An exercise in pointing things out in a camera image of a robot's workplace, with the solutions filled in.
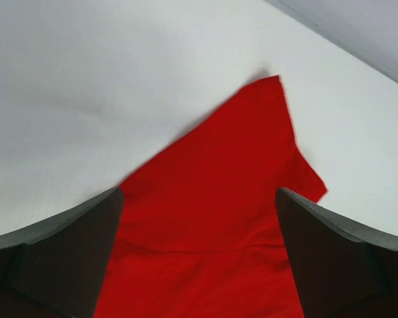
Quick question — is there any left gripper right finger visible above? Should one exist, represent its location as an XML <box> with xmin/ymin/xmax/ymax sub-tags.
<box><xmin>275</xmin><ymin>188</ymin><xmax>398</xmax><ymax>317</ymax></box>

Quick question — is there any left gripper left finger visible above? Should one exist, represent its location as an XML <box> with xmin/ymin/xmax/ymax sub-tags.
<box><xmin>0</xmin><ymin>187</ymin><xmax>123</xmax><ymax>317</ymax></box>

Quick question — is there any red t-shirt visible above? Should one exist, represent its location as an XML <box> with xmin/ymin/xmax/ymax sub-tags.
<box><xmin>95</xmin><ymin>76</ymin><xmax>326</xmax><ymax>317</ymax></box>

